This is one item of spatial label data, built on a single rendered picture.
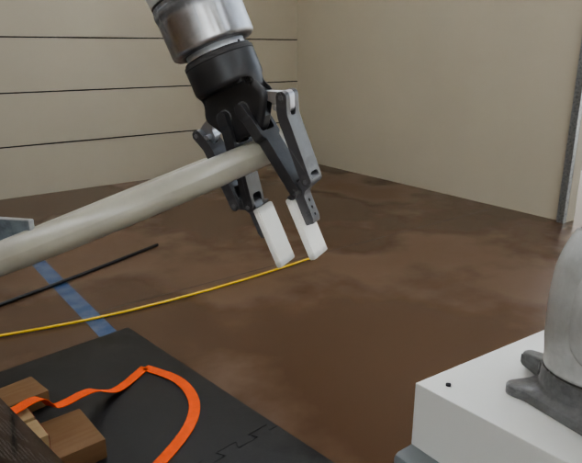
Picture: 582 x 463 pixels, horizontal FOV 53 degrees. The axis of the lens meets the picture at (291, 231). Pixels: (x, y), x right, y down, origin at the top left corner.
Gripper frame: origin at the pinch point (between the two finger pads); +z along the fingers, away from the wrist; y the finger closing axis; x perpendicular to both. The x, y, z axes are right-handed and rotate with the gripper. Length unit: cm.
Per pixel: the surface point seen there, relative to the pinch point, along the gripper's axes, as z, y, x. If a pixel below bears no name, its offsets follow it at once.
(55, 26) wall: -179, 425, -347
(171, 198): -8.6, 2.2, 12.1
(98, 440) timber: 65, 150, -51
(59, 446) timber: 60, 159, -42
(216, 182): -8.3, 0.3, 7.7
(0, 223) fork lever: -14, 50, 2
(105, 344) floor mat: 54, 215, -111
